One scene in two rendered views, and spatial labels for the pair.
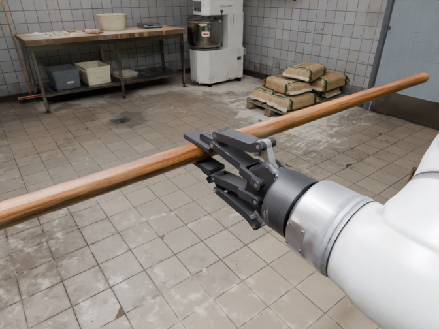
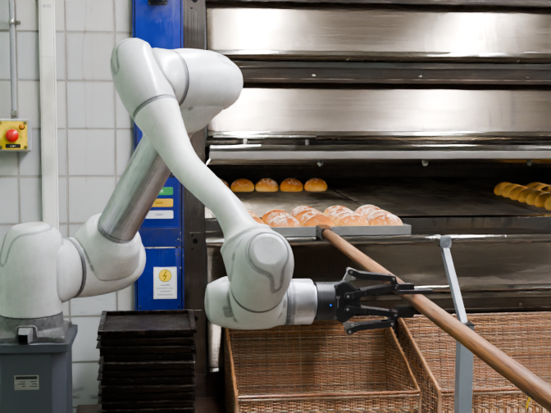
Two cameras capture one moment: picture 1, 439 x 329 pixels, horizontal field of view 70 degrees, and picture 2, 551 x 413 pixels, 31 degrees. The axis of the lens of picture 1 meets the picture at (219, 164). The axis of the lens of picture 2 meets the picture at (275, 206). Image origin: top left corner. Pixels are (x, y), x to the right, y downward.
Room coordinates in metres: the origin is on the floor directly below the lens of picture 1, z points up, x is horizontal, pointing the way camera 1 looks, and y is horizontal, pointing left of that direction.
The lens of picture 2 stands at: (1.16, -1.81, 1.60)
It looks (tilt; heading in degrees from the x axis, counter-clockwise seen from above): 7 degrees down; 119
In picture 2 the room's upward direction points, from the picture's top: straight up
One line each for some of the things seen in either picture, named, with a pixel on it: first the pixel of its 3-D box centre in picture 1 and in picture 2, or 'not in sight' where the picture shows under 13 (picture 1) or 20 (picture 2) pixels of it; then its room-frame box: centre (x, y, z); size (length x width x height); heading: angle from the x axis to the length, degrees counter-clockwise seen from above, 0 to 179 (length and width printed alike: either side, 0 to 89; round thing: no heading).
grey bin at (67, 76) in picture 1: (63, 76); not in sight; (4.46, 2.20, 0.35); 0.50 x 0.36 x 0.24; 37
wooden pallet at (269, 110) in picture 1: (298, 102); not in sight; (4.18, -1.08, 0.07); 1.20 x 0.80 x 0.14; 127
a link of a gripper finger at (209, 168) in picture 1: (204, 161); (413, 309); (0.44, 0.02, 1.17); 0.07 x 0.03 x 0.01; 38
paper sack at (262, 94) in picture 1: (274, 92); not in sight; (4.15, -0.73, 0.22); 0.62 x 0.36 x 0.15; 132
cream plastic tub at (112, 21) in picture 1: (112, 21); not in sight; (5.04, 1.57, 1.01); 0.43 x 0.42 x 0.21; 127
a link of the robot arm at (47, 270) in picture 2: not in sight; (34, 267); (-0.55, 0.01, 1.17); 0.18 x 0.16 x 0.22; 74
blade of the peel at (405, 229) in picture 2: not in sight; (310, 223); (-0.28, 0.96, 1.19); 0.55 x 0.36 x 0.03; 38
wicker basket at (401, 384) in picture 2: not in sight; (316, 375); (-0.22, 0.91, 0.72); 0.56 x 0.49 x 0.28; 36
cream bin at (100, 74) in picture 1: (93, 72); not in sight; (4.72, 1.86, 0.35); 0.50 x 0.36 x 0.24; 38
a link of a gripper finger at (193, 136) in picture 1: (203, 140); (414, 291); (0.44, 0.03, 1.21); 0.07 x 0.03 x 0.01; 38
